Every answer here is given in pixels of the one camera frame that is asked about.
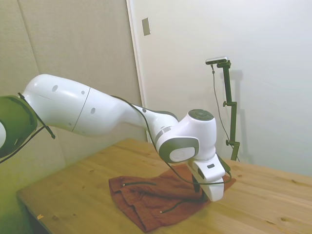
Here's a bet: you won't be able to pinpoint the dark green camera stand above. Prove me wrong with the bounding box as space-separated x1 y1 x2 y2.
216 60 241 161

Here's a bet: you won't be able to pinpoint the white door frame trim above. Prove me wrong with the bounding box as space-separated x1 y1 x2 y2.
126 0 152 143

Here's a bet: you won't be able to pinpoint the rust orange shorts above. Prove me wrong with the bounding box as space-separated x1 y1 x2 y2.
108 165 237 232

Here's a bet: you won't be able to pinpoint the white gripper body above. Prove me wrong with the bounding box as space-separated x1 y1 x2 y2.
199 177 225 203

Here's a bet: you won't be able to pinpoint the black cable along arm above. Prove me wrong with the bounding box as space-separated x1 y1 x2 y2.
0 92 233 185

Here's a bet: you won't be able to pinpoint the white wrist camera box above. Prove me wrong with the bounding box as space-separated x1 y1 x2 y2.
188 155 226 184

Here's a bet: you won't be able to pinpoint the grey wall switch plate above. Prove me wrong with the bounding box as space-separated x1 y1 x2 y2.
141 17 152 37

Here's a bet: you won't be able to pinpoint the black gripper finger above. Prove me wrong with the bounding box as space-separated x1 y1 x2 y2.
192 175 201 194

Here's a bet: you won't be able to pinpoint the grey camera on stand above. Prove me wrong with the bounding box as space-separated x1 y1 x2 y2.
205 56 229 65

